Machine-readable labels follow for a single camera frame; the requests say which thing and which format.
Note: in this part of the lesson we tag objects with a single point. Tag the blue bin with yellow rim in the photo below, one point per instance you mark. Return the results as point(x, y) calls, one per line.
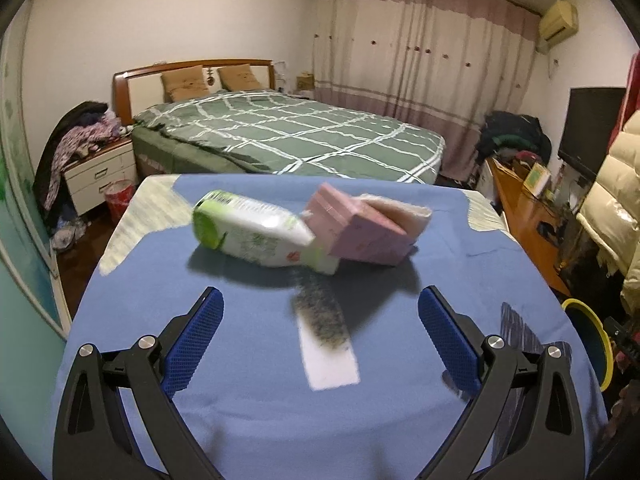
point(590, 340)

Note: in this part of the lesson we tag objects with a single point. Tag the black television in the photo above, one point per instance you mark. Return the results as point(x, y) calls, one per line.
point(590, 130)

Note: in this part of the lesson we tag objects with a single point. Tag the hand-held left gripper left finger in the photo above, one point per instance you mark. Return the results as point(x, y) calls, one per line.
point(192, 342)

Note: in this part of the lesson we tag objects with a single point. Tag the wooden desk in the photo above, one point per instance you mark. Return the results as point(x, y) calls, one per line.
point(525, 220)

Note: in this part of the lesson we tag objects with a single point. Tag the white speckled paper strip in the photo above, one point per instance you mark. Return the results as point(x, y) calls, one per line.
point(330, 365)

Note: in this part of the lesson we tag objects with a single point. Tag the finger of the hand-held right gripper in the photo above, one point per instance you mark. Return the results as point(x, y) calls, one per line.
point(619, 337)

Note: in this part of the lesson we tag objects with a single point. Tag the sliding door with green print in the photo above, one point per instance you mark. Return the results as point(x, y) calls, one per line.
point(25, 240)

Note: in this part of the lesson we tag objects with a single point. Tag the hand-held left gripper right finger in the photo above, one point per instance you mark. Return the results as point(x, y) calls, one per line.
point(447, 342)

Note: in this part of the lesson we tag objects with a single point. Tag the pile of clothes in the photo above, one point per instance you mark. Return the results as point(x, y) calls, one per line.
point(65, 145)

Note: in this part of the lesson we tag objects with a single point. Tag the cream puffer jacket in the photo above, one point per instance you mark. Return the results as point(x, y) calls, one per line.
point(615, 210)

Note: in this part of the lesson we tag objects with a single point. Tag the cream air conditioner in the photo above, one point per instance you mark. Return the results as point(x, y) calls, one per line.
point(557, 22)

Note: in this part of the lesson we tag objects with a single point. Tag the pink cardboard box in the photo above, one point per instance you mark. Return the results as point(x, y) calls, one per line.
point(360, 237)

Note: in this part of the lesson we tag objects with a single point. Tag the white nightstand with wooden top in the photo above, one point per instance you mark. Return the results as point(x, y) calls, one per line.
point(97, 175)

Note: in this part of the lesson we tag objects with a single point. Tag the pile of black bags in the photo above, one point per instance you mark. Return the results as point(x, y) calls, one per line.
point(515, 140)

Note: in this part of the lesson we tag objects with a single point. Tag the beige and mauve curtain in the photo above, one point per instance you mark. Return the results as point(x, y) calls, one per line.
point(425, 60)

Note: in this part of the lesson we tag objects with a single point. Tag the green plaid quilt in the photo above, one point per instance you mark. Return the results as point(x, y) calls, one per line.
point(300, 130)

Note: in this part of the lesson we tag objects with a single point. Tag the wooden bed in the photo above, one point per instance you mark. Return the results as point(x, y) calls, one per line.
point(145, 85)

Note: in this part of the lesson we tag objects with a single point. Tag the red waste basket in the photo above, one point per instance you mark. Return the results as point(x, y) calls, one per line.
point(119, 202)

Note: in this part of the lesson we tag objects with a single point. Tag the brown pillow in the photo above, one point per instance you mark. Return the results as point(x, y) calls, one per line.
point(240, 76)
point(185, 82)

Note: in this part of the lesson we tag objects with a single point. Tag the pale patterned table cover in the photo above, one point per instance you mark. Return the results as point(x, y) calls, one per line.
point(145, 210)

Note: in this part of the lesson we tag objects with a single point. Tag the red garment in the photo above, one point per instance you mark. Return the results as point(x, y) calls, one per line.
point(630, 95)

